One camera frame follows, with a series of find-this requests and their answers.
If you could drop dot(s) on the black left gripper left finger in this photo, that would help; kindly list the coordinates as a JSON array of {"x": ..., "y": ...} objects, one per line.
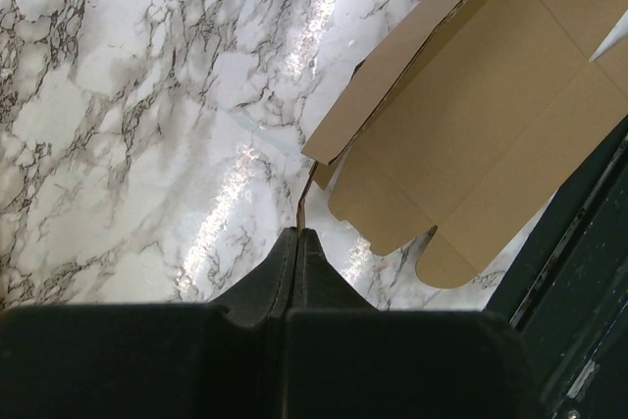
[{"x": 157, "y": 360}]

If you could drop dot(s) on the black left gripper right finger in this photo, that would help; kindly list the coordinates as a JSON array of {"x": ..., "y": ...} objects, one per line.
[{"x": 345, "y": 359}]

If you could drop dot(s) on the brown cardboard box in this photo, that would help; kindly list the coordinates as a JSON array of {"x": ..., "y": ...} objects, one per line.
[{"x": 465, "y": 120}]

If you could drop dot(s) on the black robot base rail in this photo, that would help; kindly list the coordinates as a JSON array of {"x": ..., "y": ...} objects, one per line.
[{"x": 565, "y": 293}]

